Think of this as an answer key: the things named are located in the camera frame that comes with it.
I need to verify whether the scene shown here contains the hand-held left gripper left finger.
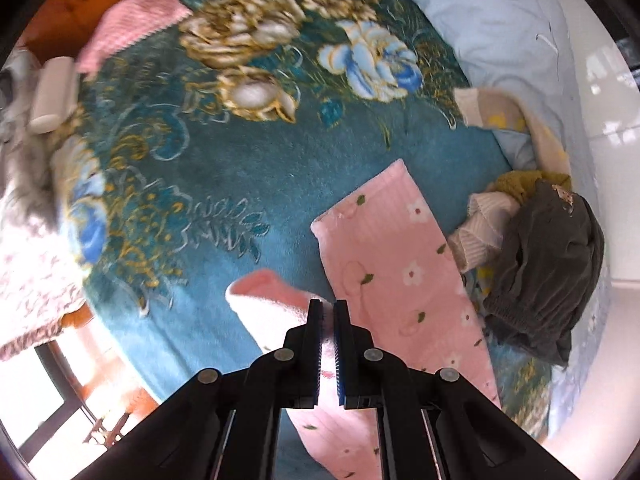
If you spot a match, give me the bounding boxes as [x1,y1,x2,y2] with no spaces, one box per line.
[75,299,323,480]

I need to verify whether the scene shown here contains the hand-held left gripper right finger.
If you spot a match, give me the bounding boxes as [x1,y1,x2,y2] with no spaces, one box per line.
[334,299,576,480]

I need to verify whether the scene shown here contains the pink floral fleece pants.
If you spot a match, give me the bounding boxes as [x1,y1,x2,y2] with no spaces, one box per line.
[225,158,502,480]

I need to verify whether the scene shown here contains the teal floral blanket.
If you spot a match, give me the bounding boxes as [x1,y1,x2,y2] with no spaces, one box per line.
[50,0,556,441]

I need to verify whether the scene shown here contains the white ribbed sweater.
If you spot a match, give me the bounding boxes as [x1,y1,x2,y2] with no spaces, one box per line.
[447,191,522,273]

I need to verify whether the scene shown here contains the dark grey garment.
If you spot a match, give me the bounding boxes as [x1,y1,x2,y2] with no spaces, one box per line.
[481,178,606,367]

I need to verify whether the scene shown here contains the olive yellow garment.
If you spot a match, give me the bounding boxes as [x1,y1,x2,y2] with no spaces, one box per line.
[492,170,572,206]

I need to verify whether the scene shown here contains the cream garment with yellow dots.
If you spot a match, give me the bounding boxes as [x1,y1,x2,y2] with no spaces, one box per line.
[454,86,572,173]

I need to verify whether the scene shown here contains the pale pink patterned bedding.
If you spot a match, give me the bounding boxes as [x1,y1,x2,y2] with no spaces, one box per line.
[0,180,93,361]

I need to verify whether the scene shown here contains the grey fluffy cloth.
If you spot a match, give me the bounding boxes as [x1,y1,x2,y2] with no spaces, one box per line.
[0,47,66,231]

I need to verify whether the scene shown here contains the white glossy wardrobe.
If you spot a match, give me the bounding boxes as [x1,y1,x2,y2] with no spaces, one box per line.
[542,0,640,461]

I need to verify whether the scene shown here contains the light blue daisy quilt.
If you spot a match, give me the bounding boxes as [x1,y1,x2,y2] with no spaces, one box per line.
[377,0,613,441]

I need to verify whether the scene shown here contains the white cylindrical roll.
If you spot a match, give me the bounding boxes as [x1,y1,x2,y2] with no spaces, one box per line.
[29,56,78,134]

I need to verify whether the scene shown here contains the pink folded garment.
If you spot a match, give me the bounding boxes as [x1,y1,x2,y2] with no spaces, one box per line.
[77,0,193,75]

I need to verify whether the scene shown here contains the dark window frame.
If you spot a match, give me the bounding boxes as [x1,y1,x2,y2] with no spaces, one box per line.
[10,342,101,456]

